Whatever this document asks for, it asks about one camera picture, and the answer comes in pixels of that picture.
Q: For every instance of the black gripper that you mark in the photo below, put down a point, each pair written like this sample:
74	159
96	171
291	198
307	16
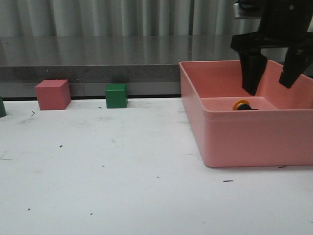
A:
283	23

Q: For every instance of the yellow push button switch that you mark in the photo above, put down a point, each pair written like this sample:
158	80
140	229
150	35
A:
242	105

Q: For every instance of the pink plastic bin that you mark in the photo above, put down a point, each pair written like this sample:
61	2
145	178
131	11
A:
280	132

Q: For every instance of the grey stone counter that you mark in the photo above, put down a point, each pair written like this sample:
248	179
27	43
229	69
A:
149	65

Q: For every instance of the green cube right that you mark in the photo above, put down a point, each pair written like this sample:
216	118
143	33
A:
116	95

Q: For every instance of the green cube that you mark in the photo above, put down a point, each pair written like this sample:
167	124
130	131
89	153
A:
116	95
2	108

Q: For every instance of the pink cube at back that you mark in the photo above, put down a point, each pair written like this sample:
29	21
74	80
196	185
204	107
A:
53	94

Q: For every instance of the grey white curtain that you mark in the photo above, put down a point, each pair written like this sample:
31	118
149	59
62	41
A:
121	18

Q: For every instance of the green cube left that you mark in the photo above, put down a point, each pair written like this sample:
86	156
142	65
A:
2	108

